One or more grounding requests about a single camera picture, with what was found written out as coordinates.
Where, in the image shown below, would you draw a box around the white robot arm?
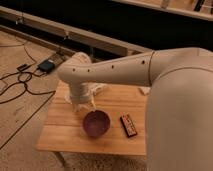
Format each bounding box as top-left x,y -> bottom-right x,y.
58,47 -> 213,171

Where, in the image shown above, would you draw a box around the white sponge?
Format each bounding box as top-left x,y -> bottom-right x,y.
139,86 -> 150,95

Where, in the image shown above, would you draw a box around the dark purple bowl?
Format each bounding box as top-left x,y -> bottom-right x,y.
83,110 -> 110,138

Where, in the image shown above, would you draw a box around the wooden table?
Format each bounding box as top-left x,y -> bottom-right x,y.
37,82 -> 147,155

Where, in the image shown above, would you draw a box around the black red candy bar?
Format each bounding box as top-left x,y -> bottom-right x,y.
120,115 -> 137,138

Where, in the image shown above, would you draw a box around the black power adapter box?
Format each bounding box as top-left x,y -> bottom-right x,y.
38,60 -> 55,73

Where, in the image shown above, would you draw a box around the small black plug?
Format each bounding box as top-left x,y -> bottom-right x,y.
17,64 -> 31,72

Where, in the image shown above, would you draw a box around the black floor cables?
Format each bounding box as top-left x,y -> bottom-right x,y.
0,39 -> 57,105

